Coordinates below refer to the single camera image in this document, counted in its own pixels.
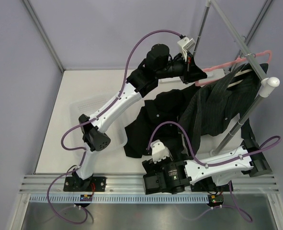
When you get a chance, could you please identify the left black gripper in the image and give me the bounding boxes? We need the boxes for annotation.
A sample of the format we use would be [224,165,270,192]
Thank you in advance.
[155,51,206,84]

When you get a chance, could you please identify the dark striped shirt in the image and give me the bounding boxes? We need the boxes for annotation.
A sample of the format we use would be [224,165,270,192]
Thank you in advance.
[179,68,261,153]

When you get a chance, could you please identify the pink hanger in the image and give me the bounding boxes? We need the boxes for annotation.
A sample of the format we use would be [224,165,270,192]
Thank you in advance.
[195,50,272,87]

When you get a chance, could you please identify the black shirt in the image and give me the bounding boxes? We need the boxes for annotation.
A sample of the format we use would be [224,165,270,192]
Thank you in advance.
[124,84,200,158]

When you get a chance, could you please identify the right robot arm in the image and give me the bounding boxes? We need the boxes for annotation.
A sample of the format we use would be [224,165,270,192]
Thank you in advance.
[142,140,272,195]

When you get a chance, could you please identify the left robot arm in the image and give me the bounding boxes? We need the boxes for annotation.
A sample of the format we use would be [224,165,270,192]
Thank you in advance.
[64,44,207,192]

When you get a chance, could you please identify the wooden hanger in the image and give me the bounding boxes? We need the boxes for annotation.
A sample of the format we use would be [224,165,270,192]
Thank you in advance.
[227,64,252,88]

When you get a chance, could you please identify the metal clothes rack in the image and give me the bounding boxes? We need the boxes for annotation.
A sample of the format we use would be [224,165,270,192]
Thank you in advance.
[193,0,280,156]

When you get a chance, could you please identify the clear plastic basket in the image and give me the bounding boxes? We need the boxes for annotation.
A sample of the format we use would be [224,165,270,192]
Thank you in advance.
[69,94,128,159]

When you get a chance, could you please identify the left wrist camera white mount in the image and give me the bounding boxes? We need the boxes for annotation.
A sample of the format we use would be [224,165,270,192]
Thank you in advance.
[177,36,195,61]

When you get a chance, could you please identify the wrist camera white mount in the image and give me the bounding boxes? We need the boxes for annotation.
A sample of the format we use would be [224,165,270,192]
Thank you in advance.
[177,36,195,61]
[150,140,173,164]

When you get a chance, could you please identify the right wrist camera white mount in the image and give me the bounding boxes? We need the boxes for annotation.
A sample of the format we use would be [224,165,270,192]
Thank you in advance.
[150,140,173,164]

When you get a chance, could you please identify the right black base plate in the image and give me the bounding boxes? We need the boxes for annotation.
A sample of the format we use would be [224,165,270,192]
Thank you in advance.
[191,178,230,194]

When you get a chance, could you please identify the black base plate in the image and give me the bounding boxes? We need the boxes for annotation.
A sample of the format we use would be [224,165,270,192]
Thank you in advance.
[63,176,106,192]
[191,178,230,194]

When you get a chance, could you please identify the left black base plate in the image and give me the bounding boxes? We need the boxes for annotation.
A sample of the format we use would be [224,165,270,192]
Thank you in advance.
[63,176,106,192]

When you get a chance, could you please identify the aluminium rail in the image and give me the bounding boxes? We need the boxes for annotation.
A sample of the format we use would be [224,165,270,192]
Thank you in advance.
[19,174,279,194]

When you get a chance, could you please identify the white slotted cable duct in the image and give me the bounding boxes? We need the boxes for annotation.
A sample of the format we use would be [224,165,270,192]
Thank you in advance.
[29,194,211,205]

